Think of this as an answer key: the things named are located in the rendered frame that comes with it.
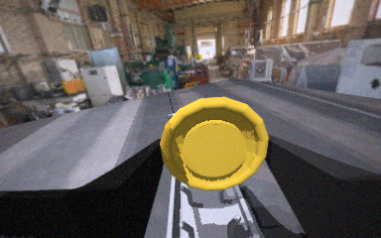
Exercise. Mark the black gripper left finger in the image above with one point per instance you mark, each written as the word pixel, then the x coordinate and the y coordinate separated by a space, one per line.
pixel 116 205

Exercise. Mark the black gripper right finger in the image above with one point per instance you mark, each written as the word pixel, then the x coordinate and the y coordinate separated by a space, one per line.
pixel 330 198

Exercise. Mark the yellow plate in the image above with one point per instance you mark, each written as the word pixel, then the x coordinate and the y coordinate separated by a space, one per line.
pixel 214 143

